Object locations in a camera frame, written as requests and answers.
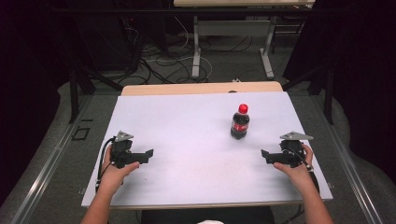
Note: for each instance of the red bottle cap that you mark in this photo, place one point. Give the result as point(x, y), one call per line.
point(243, 108)

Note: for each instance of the black metal stand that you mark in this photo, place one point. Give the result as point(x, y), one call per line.
point(74, 96)
point(328, 93)

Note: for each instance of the dark equipment cabinet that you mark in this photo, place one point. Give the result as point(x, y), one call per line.
point(109, 40)

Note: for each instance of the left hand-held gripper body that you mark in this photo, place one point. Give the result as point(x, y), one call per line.
point(120, 149)

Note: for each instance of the dark curtain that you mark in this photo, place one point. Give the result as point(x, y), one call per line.
point(25, 93)
point(367, 77)

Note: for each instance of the person's right hand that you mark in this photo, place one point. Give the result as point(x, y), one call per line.
point(299, 175)

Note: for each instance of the cola bottle with red label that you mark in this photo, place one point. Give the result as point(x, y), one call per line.
point(239, 126)

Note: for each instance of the metal floor rail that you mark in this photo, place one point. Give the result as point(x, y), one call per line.
point(348, 169)
point(46, 169)

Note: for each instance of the desk with white legs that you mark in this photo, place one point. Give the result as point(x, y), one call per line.
point(243, 3)

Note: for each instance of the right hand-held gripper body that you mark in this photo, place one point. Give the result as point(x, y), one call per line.
point(291, 152)

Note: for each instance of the light wooden table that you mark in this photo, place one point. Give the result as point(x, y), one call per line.
point(186, 88)

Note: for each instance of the person's left hand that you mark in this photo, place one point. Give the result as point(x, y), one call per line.
point(113, 175)

